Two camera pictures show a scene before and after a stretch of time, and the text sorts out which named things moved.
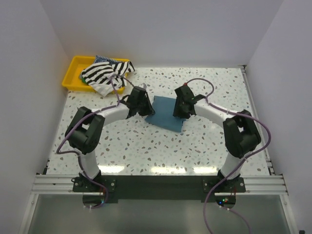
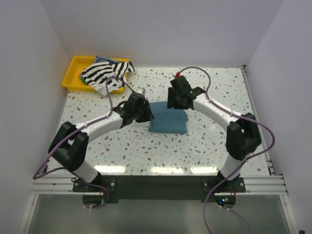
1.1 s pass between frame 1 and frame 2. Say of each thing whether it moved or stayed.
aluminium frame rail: stayed
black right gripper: moved
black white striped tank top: stayed
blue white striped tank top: stayed
